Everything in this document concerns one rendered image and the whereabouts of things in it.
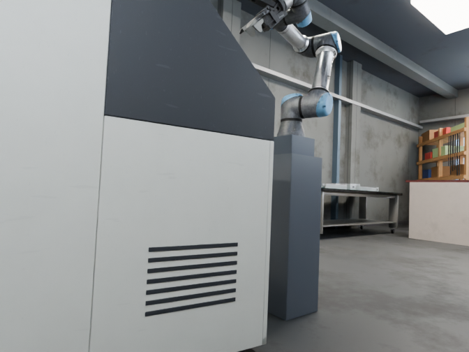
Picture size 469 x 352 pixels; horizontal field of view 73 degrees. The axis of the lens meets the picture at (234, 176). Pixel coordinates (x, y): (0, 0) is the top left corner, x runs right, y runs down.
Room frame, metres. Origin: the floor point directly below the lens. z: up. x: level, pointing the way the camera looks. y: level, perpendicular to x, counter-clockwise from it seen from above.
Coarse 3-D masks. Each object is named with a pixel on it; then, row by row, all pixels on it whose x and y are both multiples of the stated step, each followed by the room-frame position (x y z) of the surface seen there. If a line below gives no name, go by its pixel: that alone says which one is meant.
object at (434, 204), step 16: (416, 192) 4.88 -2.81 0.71; (432, 192) 4.71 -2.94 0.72; (448, 192) 4.54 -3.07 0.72; (464, 192) 4.39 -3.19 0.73; (416, 208) 4.88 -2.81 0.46; (432, 208) 4.70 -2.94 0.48; (448, 208) 4.54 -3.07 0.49; (464, 208) 4.39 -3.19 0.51; (416, 224) 4.88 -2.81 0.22; (432, 224) 4.70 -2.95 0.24; (448, 224) 4.54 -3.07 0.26; (464, 224) 4.39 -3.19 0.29; (432, 240) 4.70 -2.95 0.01; (448, 240) 4.54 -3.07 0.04; (464, 240) 4.39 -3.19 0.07
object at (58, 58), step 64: (0, 0) 0.71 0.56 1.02; (64, 0) 0.78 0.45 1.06; (0, 64) 0.72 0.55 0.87; (64, 64) 0.79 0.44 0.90; (0, 128) 0.72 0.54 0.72; (64, 128) 0.79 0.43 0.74; (0, 192) 0.73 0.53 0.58; (64, 192) 0.80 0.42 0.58; (0, 256) 0.73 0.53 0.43; (64, 256) 0.80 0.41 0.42; (0, 320) 0.74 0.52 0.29; (64, 320) 0.81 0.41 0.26
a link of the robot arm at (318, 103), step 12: (324, 36) 1.71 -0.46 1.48; (336, 36) 1.67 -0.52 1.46; (312, 48) 1.75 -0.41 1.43; (324, 48) 1.69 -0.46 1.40; (336, 48) 1.70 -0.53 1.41; (324, 60) 1.67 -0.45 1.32; (324, 72) 1.64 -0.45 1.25; (324, 84) 1.62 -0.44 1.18; (312, 96) 1.59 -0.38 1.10; (324, 96) 1.55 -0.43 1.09; (312, 108) 1.58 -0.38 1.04; (324, 108) 1.56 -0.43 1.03
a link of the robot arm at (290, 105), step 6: (288, 96) 1.65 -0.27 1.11; (294, 96) 1.64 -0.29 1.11; (300, 96) 1.65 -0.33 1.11; (282, 102) 1.68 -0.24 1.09; (288, 102) 1.65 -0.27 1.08; (294, 102) 1.63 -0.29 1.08; (300, 102) 1.61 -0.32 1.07; (282, 108) 1.68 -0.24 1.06; (288, 108) 1.65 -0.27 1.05; (294, 108) 1.63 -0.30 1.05; (300, 108) 1.61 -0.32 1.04; (282, 114) 1.68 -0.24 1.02; (288, 114) 1.65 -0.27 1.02; (294, 114) 1.64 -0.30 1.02; (300, 114) 1.63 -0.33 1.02
